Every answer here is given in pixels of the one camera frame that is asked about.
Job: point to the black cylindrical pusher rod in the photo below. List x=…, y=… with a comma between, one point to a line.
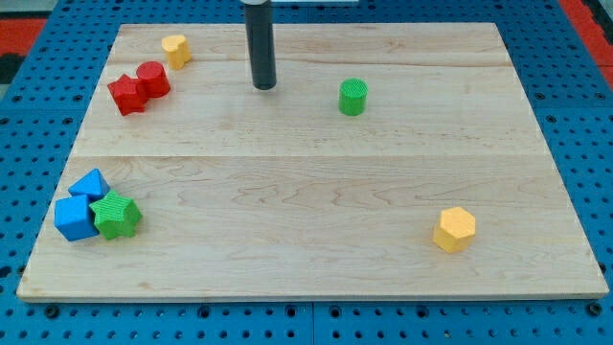
x=258, y=16

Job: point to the red star block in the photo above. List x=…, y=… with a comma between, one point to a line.
x=129, y=94

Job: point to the green star block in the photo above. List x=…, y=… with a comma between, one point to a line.
x=115, y=216

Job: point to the yellow heart block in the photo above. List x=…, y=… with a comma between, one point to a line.
x=177, y=50

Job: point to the green cylinder block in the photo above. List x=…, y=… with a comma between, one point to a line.
x=353, y=94

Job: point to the red cylinder block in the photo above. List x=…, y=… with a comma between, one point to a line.
x=154, y=78

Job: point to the light wooden board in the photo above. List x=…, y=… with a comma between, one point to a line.
x=251, y=195

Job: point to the blue triangle block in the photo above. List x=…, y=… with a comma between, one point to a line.
x=93, y=185

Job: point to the blue cube block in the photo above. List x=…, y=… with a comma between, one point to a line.
x=74, y=219

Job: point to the yellow hexagon block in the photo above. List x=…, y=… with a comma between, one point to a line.
x=454, y=230

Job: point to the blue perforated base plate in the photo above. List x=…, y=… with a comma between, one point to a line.
x=52, y=54

